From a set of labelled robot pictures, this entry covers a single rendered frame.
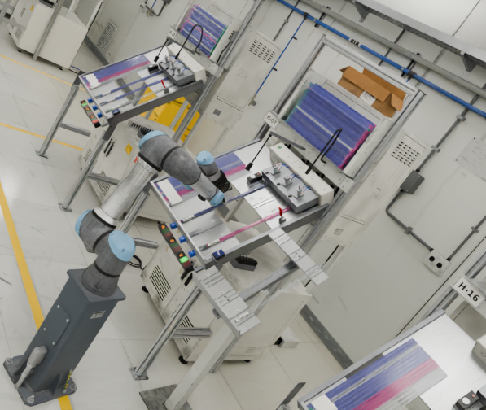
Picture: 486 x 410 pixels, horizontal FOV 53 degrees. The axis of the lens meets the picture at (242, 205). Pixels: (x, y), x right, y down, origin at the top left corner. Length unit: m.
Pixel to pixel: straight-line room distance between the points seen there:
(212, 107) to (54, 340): 2.13
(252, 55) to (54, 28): 3.44
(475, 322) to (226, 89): 2.29
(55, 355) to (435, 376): 1.46
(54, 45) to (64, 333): 4.94
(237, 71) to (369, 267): 1.82
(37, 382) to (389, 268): 2.64
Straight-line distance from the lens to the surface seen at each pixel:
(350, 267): 4.09
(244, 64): 3.63
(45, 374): 2.24
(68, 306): 2.07
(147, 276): 3.15
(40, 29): 6.54
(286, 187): 2.54
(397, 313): 3.87
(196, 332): 2.58
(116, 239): 1.92
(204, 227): 2.45
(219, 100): 3.65
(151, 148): 1.92
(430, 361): 2.04
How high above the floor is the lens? 1.68
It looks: 17 degrees down
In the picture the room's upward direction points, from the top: 35 degrees clockwise
